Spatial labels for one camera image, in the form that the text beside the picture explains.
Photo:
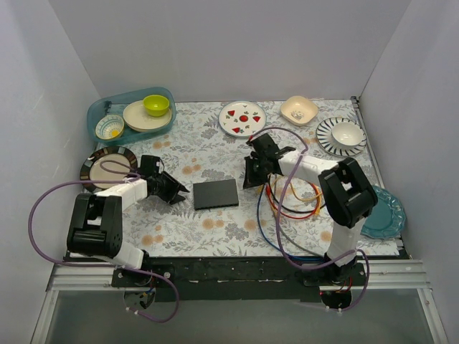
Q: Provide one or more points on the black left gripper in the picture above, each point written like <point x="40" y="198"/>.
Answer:
<point x="168" y="187"/>

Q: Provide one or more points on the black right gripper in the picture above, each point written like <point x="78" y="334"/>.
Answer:
<point x="253" y="173"/>

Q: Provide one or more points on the black network switch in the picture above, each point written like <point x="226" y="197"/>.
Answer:
<point x="215" y="194"/>

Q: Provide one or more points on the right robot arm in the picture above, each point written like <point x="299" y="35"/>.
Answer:
<point x="349" y="197"/>

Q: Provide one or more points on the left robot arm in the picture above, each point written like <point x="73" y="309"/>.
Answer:
<point x="96" y="227"/>

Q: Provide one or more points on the floral tablecloth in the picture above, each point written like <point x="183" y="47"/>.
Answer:
<point x="197" y="150"/>

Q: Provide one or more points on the strawberry pattern plate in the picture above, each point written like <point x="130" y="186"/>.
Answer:
<point x="241" y="119"/>

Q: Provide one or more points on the dark rimmed plate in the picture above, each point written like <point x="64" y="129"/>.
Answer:
<point x="97" y="172"/>

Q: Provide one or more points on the beige square bowl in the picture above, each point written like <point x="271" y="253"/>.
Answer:
<point x="298" y="110"/>

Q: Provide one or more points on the blue striped plate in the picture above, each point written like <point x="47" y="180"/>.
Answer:
<point x="325" y="140"/>

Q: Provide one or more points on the cream plate in basin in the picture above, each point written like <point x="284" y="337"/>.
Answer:
<point x="136" y="117"/>

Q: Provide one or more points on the lime green bowl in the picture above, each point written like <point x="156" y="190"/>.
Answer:
<point x="156" y="105"/>

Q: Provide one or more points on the blue patterned small bowl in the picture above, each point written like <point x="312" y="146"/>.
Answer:
<point x="110" y="127"/>

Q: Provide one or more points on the teal plastic basin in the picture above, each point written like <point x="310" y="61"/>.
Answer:
<point x="115" y="105"/>

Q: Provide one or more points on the white bowl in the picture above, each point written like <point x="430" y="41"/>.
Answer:
<point x="347" y="134"/>

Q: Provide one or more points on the teal scalloped plate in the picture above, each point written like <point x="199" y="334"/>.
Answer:
<point x="387" y="219"/>

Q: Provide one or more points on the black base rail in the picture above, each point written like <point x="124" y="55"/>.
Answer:
<point x="235" y="278"/>

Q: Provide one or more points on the aluminium frame rail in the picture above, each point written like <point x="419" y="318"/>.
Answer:
<point x="239" y="300"/>

